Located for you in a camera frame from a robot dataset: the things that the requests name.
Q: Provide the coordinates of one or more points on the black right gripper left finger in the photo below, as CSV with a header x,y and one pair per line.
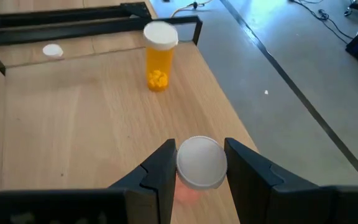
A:
x,y
135,199

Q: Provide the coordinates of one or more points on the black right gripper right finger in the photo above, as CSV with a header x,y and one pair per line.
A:
x,y
259,196

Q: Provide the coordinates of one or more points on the pink medicine bottle white cap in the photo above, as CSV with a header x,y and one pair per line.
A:
x,y
52,50
201,161

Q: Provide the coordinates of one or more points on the orange medicine bottle white cap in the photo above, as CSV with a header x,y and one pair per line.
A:
x,y
158,65

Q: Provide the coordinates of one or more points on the wooden shelf black metal frame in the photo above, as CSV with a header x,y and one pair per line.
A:
x,y
73,124

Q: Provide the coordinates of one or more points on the black aluminium table frame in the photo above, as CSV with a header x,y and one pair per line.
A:
x,y
57,12

